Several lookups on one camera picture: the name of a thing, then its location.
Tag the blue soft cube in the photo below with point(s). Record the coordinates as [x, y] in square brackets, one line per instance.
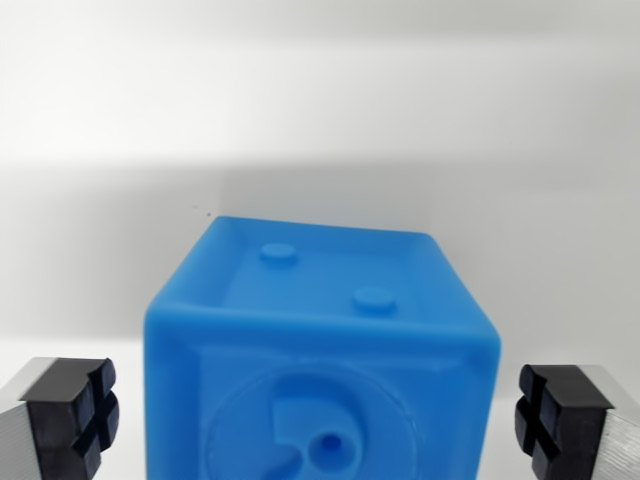
[325, 350]

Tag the gripper left finger with black rubber pad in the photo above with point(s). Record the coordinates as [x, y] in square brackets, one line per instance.
[60, 425]

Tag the gripper right finger with black rubber pad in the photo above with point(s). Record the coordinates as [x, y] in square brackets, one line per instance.
[570, 425]

